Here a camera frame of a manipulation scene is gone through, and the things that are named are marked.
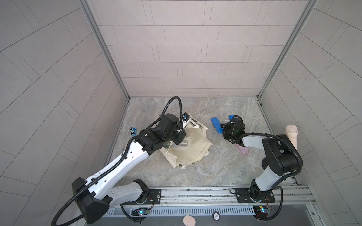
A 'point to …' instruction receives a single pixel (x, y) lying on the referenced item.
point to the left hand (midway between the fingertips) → (186, 129)
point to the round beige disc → (189, 221)
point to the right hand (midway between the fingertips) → (219, 125)
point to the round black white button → (216, 216)
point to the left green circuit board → (140, 211)
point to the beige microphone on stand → (292, 131)
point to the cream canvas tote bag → (193, 148)
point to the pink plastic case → (243, 149)
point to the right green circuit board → (261, 211)
